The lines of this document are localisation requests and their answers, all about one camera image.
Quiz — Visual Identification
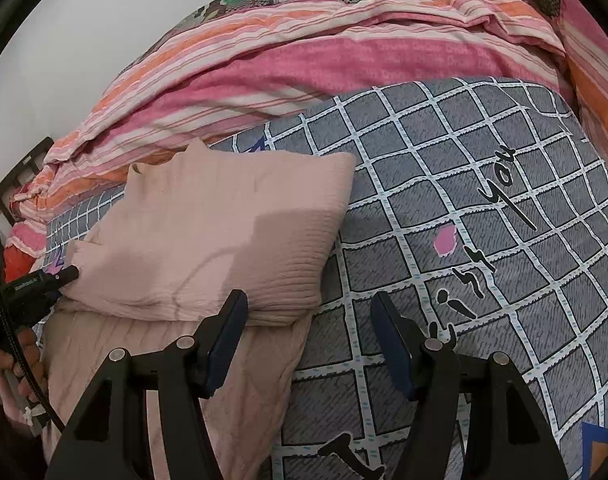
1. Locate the black braided cable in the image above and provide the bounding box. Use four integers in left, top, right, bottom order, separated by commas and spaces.
0, 240, 67, 433

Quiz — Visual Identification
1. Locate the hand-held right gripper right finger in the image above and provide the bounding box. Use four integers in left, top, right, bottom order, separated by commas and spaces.
370, 291, 569, 480

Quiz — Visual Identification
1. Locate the pink orange striped quilt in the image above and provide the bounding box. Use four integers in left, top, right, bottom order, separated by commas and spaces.
4, 0, 608, 261

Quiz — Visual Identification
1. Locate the person's left hand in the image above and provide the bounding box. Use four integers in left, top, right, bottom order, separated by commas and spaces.
0, 330, 49, 431

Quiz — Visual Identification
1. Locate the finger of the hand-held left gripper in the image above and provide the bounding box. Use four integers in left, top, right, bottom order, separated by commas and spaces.
5, 266, 80, 319

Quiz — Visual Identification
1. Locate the grey checked bed sheet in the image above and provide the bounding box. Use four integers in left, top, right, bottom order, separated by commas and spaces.
44, 76, 608, 480

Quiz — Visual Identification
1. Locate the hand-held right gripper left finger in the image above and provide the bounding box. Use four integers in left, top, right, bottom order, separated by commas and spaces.
46, 289, 249, 480

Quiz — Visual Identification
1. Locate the red cloth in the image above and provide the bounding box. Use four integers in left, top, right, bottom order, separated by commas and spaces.
4, 242, 51, 286

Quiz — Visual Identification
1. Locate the pale pink knit sweater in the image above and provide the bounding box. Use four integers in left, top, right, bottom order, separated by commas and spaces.
41, 140, 357, 480

